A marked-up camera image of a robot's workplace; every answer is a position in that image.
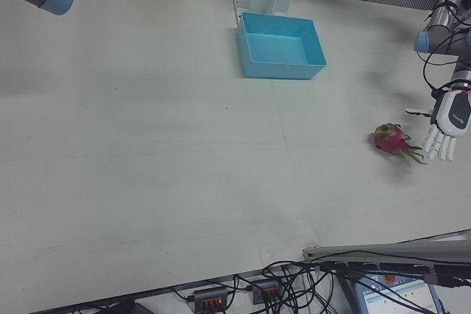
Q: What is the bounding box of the metal angle bracket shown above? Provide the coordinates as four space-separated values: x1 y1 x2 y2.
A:
230 0 246 30

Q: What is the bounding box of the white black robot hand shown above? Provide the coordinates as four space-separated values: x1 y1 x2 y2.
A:
404 85 471 163

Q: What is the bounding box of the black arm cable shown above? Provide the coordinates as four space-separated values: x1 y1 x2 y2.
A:
422 0 471 91

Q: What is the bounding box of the blue plastic bin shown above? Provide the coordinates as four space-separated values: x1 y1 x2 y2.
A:
236 12 327 81

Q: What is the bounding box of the aluminium profile rail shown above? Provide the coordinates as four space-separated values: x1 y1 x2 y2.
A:
302 229 471 267

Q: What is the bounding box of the grey orange usb hub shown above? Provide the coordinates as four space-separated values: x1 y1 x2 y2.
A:
252 279 281 306
187 286 230 310

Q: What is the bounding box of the blue teach pendant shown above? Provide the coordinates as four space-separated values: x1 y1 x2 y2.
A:
353 271 442 314

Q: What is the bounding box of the pink dragon fruit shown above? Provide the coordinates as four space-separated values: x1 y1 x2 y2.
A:
369 122 428 165

